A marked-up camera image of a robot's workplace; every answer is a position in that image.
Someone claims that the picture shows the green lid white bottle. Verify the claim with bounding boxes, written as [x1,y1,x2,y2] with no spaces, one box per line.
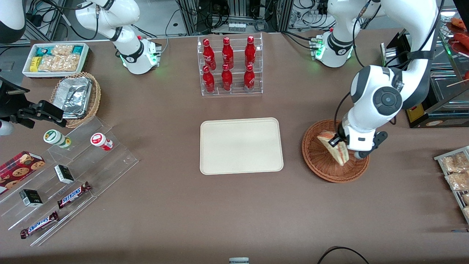
[43,129,72,149]

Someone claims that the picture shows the Snickers chocolate bar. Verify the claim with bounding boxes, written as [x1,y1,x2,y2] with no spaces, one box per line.
[57,181,92,209]
[20,211,59,239]

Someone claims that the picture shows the tray of packaged crackers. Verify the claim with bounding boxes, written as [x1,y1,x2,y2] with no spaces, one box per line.
[434,146,469,224]

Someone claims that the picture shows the beige rectangular tray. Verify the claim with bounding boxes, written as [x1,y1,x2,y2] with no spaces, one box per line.
[200,117,284,175]

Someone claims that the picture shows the clear acrylic bottle rack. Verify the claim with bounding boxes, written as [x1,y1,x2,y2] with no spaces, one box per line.
[197,33,263,96]

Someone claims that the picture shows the aluminium frame rack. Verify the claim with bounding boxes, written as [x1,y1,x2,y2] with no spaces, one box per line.
[176,0,297,35]

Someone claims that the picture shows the round brown wicker basket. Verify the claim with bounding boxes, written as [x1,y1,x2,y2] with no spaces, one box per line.
[302,119,370,183]

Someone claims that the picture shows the small black box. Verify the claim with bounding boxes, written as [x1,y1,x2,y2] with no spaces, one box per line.
[54,165,75,184]
[19,189,43,208]

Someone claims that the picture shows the triangular sandwich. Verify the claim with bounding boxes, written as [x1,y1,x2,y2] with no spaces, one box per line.
[317,131,350,166]

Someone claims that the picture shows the black machine with yellow panel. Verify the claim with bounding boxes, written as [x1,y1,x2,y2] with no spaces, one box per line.
[380,31,469,129]

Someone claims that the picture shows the aluminium foil container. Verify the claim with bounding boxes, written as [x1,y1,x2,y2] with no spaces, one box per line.
[59,76,93,118]

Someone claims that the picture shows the clear bag of crackers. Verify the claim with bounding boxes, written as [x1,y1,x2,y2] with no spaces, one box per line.
[38,54,80,72]
[51,45,74,56]

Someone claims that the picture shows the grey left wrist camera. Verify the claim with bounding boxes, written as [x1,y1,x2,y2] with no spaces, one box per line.
[354,131,388,160]

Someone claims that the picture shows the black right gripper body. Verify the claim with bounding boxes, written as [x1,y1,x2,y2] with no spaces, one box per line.
[0,76,30,120]

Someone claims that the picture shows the red cola bottle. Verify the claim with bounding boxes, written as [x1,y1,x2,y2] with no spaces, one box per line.
[203,66,215,93]
[222,37,234,69]
[203,38,217,70]
[245,36,256,68]
[221,64,233,91]
[244,64,255,91]

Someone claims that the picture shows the clear acrylic stepped display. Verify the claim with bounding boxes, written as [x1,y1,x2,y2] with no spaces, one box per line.
[0,117,139,247]

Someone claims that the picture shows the white rectangular snack bin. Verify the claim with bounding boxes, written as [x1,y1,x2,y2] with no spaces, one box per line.
[22,43,90,79]

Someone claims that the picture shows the oval wicker basket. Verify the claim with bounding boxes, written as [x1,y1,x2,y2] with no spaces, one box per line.
[49,71,101,129]

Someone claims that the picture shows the orange fried skewer snack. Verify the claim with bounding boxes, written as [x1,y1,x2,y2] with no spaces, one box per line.
[451,18,469,32]

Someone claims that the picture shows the black cable loop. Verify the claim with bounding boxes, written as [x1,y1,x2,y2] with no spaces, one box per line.
[317,246,370,264]

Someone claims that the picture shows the red cookie box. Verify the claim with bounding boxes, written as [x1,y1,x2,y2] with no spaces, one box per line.
[0,151,46,195]

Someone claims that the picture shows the red lid white bottle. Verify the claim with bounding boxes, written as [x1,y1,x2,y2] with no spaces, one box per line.
[91,133,114,151]

